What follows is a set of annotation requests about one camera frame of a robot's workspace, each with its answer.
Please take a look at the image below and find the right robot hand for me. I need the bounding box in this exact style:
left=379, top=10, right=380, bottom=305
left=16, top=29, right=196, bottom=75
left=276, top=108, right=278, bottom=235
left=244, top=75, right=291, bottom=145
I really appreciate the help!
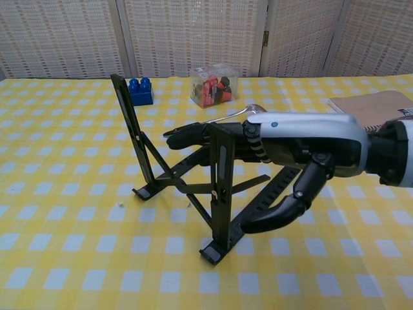
left=166, top=112, right=370, bottom=235

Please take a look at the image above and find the black folding laptop stand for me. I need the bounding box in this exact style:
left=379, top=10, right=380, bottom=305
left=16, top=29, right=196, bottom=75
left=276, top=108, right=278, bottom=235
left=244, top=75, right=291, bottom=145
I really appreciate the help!
left=110, top=73, right=310, bottom=266

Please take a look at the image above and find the white woven screen panel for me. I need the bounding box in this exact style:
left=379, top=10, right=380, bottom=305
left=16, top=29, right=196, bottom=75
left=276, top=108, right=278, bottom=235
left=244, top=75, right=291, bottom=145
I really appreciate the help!
left=116, top=0, right=270, bottom=78
left=322, top=0, right=413, bottom=78
left=259, top=0, right=345, bottom=78
left=0, top=0, right=132, bottom=79

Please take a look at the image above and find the yellow checkered tablecloth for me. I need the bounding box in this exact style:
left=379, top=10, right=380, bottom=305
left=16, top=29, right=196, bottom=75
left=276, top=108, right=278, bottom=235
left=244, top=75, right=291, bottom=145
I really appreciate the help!
left=0, top=74, right=413, bottom=310

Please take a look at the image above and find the brown spiral notebook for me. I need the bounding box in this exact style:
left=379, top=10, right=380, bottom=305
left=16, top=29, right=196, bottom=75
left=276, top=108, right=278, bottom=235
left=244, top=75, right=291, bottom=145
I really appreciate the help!
left=325, top=90, right=413, bottom=133

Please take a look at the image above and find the clear plastic box with pieces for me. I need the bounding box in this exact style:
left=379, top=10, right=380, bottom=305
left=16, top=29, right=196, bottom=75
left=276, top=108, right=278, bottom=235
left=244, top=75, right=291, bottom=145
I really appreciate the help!
left=189, top=64, right=239, bottom=109

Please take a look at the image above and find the blue building block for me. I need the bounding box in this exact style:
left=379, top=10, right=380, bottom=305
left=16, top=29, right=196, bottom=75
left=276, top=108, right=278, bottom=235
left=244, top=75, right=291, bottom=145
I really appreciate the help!
left=128, top=77, right=154, bottom=107

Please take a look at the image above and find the metal ladle with black handle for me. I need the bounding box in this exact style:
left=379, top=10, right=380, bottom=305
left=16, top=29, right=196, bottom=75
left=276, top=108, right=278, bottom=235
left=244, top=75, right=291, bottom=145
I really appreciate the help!
left=163, top=103, right=268, bottom=139

